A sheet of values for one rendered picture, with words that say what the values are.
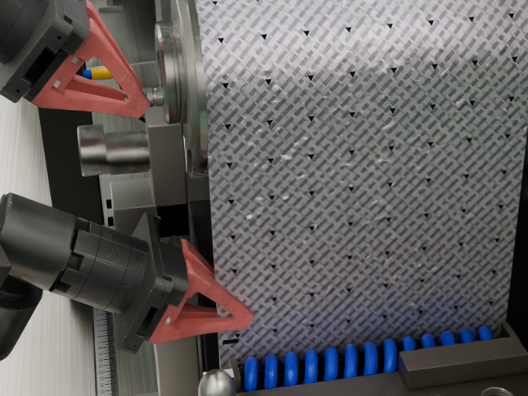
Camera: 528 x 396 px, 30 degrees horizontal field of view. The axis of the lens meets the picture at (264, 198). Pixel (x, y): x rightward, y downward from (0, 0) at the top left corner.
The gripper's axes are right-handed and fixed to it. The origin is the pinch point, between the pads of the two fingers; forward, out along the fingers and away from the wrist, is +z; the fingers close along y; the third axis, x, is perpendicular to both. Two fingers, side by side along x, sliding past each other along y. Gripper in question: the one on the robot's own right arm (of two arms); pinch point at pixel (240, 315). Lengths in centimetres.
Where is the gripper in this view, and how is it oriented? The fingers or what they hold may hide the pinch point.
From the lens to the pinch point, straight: 76.1
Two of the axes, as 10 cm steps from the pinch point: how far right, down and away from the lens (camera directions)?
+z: 8.6, 3.5, 3.6
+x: 4.7, -8.1, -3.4
